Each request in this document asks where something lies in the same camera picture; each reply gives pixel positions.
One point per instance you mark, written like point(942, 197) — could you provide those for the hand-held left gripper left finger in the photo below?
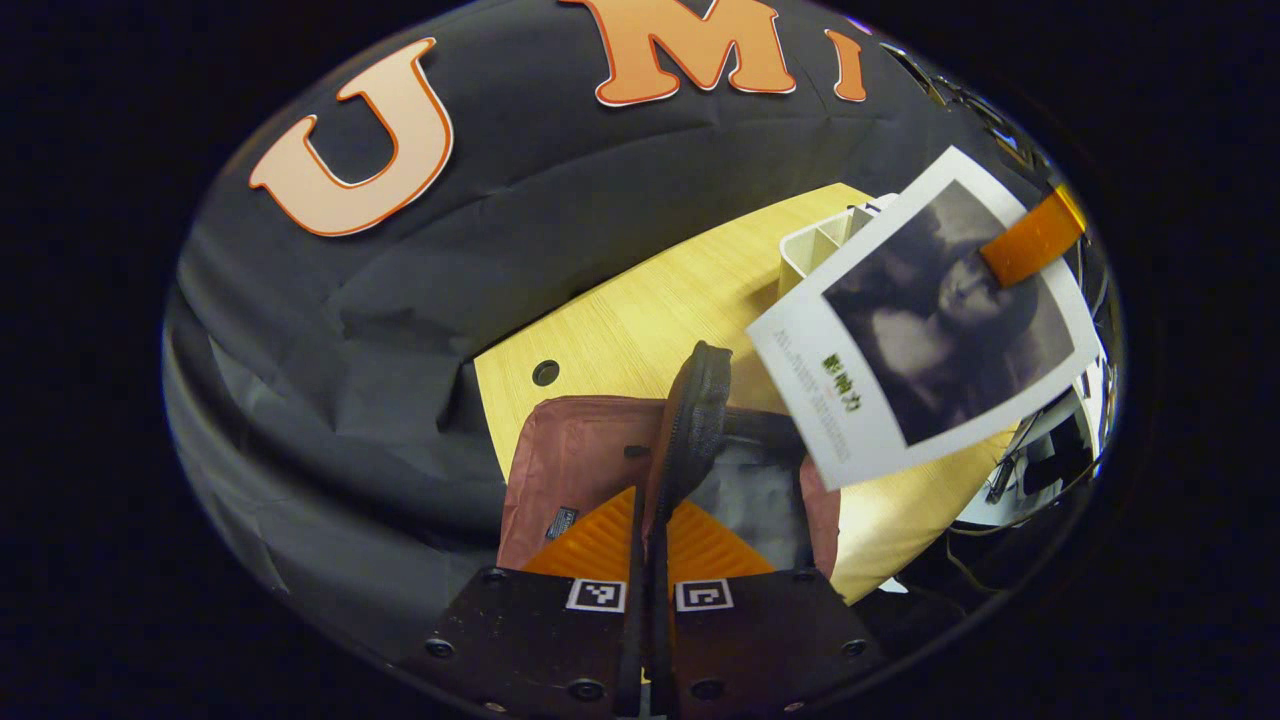
point(633, 650)

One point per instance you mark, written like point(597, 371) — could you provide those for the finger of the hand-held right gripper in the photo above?
point(1035, 235)

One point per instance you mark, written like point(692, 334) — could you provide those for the shiny metal frame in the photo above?
point(985, 110)

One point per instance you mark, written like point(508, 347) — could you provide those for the white book grey photo cover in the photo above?
point(950, 330)

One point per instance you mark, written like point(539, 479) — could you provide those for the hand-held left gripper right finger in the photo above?
point(660, 650)

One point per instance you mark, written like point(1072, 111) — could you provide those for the maroon schoolbag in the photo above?
point(580, 450)

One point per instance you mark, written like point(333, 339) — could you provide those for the white plastic bookshelf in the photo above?
point(810, 255)

